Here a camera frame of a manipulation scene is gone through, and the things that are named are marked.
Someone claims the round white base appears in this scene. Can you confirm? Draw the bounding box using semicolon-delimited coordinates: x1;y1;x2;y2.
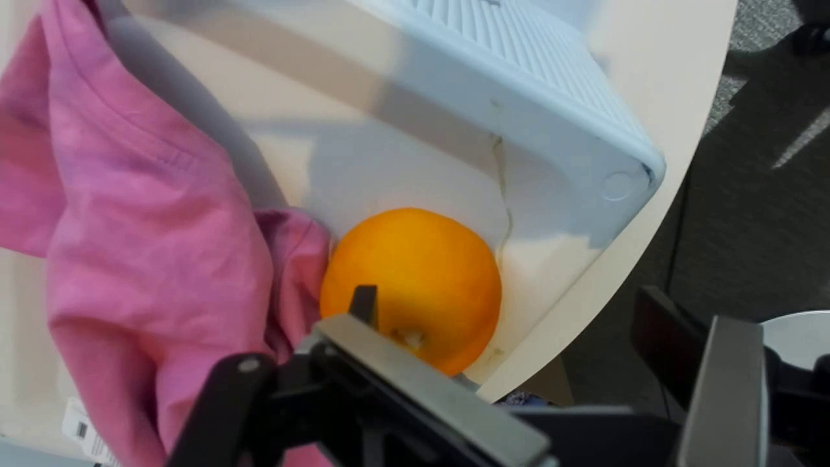
760;310;830;372

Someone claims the white paper tag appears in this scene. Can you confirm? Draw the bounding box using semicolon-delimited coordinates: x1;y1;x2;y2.
62;397;121;466

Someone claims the pink cloth garment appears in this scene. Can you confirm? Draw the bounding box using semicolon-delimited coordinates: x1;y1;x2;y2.
0;0;333;467

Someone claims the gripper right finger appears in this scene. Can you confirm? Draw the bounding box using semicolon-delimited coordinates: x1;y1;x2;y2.
631;285;830;467

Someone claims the orange fruit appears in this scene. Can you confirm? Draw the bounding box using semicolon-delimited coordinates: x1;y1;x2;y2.
320;207;503;377

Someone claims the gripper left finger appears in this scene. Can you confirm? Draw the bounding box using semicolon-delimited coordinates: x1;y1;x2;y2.
167;284;560;467

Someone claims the white plastic basket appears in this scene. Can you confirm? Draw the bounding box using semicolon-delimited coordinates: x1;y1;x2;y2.
107;0;667;250

